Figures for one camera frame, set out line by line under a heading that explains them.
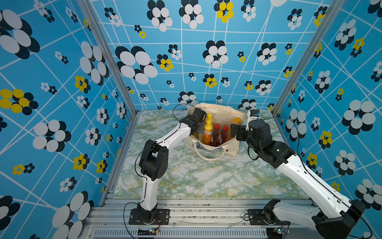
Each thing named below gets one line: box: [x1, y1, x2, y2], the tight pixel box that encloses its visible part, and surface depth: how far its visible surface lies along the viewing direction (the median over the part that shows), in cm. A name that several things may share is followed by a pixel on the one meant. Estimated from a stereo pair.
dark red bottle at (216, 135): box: [212, 123, 221, 147], surface depth 91 cm
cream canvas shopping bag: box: [184, 103, 246, 161], surface depth 88 cm
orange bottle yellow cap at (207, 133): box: [202, 119, 214, 146], surface depth 88 cm
